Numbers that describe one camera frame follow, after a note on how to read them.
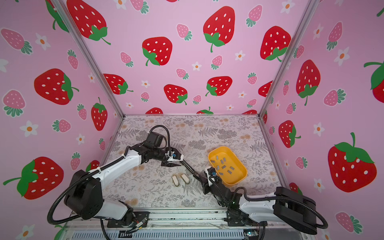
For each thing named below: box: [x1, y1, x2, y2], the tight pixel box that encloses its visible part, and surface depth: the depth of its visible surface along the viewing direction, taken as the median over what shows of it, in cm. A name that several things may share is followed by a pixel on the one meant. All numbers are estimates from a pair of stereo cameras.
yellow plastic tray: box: [208, 146, 248, 186], surface depth 95 cm
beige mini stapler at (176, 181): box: [171, 175, 180, 187], surface depth 86 cm
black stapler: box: [179, 159, 202, 180], surface depth 92 cm
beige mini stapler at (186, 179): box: [181, 173, 190, 183], surface depth 87 cm
